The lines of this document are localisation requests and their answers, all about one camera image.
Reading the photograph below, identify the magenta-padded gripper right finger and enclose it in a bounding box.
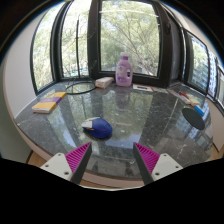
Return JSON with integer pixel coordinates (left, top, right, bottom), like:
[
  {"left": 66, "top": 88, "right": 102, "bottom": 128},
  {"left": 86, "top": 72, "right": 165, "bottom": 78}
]
[{"left": 132, "top": 142, "right": 184, "bottom": 186}]

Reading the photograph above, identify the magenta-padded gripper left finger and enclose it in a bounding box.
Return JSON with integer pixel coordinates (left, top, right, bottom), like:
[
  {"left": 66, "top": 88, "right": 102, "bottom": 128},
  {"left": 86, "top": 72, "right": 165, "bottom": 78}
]
[{"left": 39, "top": 142, "right": 93, "bottom": 185}]

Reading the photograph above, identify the blue and white computer mouse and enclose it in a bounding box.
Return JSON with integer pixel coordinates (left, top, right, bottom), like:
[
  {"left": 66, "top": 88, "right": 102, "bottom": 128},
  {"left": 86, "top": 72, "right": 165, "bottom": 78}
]
[{"left": 81, "top": 116, "right": 114, "bottom": 140}]

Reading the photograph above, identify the printed paper sheet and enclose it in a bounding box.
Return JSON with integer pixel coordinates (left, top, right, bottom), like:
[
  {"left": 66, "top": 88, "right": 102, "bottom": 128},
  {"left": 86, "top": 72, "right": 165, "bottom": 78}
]
[{"left": 152, "top": 87, "right": 170, "bottom": 95}]

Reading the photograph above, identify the white-framed photo card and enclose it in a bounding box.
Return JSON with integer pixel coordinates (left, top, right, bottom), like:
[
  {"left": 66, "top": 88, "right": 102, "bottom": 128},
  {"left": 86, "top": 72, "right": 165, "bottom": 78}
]
[{"left": 132, "top": 84, "right": 154, "bottom": 93}]

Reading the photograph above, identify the small white and orange box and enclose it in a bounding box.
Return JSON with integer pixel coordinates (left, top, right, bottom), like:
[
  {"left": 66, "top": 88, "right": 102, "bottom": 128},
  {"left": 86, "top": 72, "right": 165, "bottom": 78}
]
[{"left": 94, "top": 76, "right": 115, "bottom": 90}]

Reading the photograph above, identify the purple detergent bottle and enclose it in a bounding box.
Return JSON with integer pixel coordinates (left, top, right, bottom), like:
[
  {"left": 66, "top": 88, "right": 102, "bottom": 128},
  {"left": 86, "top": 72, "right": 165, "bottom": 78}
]
[{"left": 115, "top": 51, "right": 134, "bottom": 88}]

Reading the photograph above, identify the black wire stand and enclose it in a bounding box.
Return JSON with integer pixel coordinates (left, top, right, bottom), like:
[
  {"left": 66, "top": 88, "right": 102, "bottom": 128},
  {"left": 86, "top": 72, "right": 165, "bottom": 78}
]
[{"left": 64, "top": 14, "right": 97, "bottom": 96}]

